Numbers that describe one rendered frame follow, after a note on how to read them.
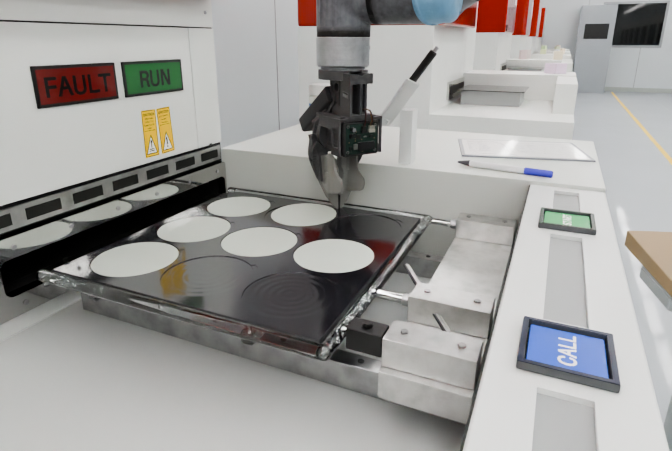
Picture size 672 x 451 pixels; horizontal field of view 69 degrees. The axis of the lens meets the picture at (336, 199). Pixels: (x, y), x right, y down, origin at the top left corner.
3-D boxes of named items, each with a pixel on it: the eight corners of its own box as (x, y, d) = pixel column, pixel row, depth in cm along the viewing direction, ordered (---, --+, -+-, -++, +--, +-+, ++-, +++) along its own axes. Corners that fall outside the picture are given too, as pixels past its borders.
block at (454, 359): (380, 365, 43) (381, 336, 42) (392, 345, 46) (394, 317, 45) (474, 391, 40) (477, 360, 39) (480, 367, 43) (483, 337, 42)
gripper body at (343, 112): (336, 162, 67) (336, 72, 64) (309, 150, 74) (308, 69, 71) (382, 156, 71) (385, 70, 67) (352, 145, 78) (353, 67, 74)
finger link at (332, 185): (335, 220, 72) (335, 159, 69) (317, 208, 77) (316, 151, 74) (353, 216, 73) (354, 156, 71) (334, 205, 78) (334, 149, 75)
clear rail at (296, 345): (34, 282, 56) (31, 270, 55) (45, 276, 57) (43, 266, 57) (327, 366, 41) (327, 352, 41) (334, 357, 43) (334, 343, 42)
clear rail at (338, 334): (312, 362, 42) (312, 348, 41) (424, 221, 74) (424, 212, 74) (327, 366, 41) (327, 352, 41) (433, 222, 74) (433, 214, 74)
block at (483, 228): (454, 237, 71) (456, 218, 70) (459, 229, 74) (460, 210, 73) (512, 246, 68) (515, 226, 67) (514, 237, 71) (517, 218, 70)
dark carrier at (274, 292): (52, 274, 57) (51, 269, 56) (230, 193, 86) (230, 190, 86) (319, 346, 43) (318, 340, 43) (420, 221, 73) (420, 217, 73)
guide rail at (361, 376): (83, 309, 63) (79, 288, 62) (96, 302, 65) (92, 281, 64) (478, 429, 44) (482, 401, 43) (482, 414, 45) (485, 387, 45)
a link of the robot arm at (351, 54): (307, 37, 70) (356, 37, 73) (307, 70, 71) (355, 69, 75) (332, 37, 63) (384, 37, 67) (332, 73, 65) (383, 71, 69)
